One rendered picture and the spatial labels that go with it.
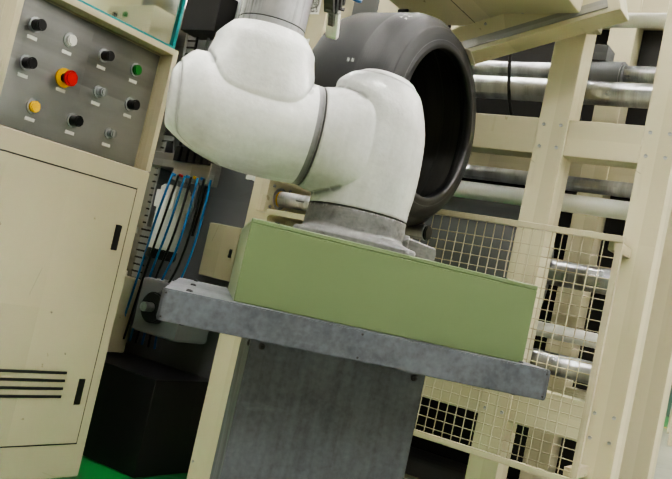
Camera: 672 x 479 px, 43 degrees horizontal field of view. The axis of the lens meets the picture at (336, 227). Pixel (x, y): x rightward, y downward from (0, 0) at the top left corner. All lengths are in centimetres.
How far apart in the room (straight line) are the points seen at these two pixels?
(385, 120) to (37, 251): 130
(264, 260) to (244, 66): 29
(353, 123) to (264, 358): 36
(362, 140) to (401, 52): 100
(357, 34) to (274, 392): 131
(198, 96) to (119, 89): 132
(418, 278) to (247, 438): 32
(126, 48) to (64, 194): 47
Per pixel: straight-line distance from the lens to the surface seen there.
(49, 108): 237
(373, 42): 223
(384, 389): 120
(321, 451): 120
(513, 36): 273
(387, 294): 109
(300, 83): 123
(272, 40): 122
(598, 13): 267
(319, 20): 260
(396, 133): 125
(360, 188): 123
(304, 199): 235
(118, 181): 247
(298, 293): 107
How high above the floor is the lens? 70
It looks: 4 degrees up
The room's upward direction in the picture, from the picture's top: 13 degrees clockwise
